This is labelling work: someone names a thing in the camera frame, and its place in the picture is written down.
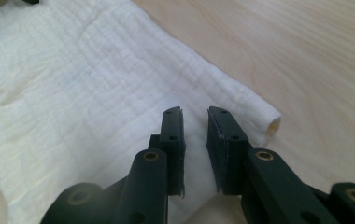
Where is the cream cloth towel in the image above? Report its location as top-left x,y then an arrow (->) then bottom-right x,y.
0,0 -> 283,224

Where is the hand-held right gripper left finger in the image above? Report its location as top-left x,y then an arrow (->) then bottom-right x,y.
148,105 -> 187,198

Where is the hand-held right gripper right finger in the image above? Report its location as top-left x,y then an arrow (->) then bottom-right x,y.
206,105 -> 255,196

